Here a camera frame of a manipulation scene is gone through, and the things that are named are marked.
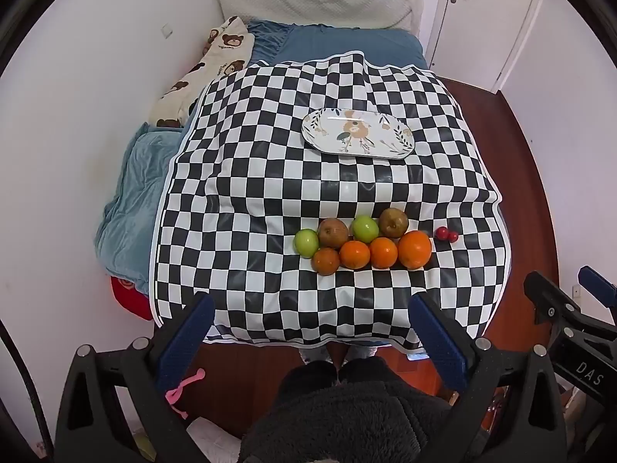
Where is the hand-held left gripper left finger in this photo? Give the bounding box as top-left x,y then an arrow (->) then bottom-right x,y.
54,292 -> 216,463

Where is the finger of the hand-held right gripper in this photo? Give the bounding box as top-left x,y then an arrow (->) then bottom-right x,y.
523,271 -> 582,326
577,265 -> 617,321

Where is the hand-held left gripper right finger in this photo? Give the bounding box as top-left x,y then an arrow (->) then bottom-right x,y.
409,292 -> 577,463

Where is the large orange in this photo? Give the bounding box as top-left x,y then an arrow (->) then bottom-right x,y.
398,230 -> 433,270

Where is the small orange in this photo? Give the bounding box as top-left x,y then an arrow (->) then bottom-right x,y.
369,237 -> 399,269
339,240 -> 371,270

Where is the brown apple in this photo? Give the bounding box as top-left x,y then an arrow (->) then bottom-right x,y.
378,208 -> 410,238
317,218 -> 350,248

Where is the green apple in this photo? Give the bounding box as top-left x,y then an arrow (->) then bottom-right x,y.
350,215 -> 380,244
294,229 -> 321,257

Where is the oval floral plate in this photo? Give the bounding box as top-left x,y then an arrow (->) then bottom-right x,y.
302,107 -> 415,160

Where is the pink ribbon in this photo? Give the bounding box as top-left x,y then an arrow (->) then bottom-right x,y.
165,368 -> 206,420

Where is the red cloth item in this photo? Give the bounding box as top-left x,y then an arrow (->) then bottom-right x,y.
110,275 -> 155,321

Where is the white paper sheet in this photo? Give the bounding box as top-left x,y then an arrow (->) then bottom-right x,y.
185,417 -> 242,463

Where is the black fleece garment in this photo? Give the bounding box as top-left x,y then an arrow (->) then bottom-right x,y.
238,357 -> 483,463

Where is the blue bedsheet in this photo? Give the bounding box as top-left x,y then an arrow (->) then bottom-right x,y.
94,19 -> 430,295

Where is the black white checkered cloth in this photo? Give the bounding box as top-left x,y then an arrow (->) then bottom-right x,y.
150,51 -> 512,348

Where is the bear print pillow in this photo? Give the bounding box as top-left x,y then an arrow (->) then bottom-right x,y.
147,17 -> 256,128

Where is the white door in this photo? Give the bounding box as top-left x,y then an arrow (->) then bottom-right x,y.
429,0 -> 545,92

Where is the white pillow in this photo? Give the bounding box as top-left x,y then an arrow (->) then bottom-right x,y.
214,0 -> 425,30

